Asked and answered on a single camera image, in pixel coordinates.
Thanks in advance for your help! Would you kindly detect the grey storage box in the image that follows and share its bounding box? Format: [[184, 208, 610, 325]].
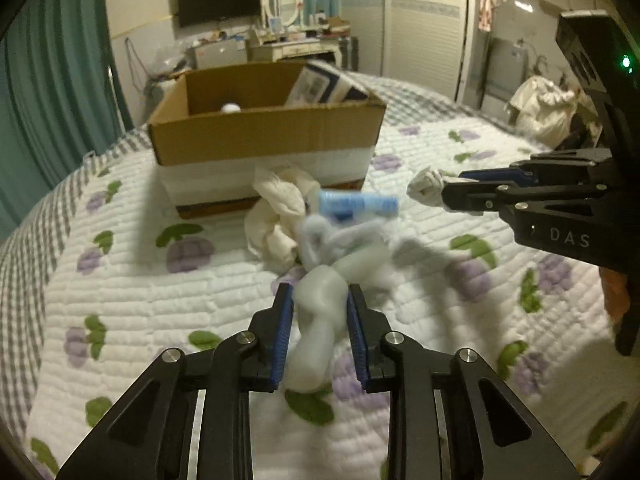
[[188, 40, 249, 70]]

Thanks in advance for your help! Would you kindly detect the blue and white sock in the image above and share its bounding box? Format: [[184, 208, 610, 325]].
[[286, 190, 401, 394]]

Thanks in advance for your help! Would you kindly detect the white sliding wardrobe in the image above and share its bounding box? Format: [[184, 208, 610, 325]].
[[339, 0, 477, 107]]

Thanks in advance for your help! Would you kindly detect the cardboard box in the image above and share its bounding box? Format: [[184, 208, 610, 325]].
[[147, 59, 387, 220]]

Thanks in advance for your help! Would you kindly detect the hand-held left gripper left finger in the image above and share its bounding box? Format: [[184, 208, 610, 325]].
[[55, 282, 294, 480]]

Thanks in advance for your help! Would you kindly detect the pile of white cloth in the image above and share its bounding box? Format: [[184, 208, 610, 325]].
[[506, 75, 583, 145]]

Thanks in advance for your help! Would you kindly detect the small white sock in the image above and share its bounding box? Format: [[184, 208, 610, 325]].
[[407, 167, 447, 206]]

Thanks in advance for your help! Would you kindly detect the floral quilted bedspread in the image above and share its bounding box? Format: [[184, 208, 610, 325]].
[[0, 70, 640, 480]]

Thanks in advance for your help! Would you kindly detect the person's right hand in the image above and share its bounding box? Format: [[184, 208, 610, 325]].
[[600, 266, 632, 322]]

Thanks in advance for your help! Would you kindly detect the black television screen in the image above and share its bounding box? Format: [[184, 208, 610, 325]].
[[176, 0, 262, 29]]

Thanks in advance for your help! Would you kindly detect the cream dressing table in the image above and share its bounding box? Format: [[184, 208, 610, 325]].
[[247, 35, 342, 65]]

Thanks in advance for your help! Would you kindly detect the white oval mirror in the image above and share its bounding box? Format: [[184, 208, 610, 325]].
[[263, 0, 304, 29]]

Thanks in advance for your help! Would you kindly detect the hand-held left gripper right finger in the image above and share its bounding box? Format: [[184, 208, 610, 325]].
[[347, 283, 594, 480]]

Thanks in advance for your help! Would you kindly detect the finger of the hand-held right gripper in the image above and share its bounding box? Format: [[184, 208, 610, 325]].
[[457, 147, 614, 185], [442, 181, 607, 217]]

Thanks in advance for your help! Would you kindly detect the blue white package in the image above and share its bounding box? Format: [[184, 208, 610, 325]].
[[284, 59, 371, 107]]

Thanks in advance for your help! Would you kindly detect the hanging floral garment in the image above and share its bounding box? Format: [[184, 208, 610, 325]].
[[477, 0, 502, 34]]

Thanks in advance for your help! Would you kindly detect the clear plastic bag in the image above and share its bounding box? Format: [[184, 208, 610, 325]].
[[148, 39, 192, 83]]

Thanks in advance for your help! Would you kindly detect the crumpled cream cloth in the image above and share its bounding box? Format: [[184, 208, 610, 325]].
[[244, 164, 322, 269]]

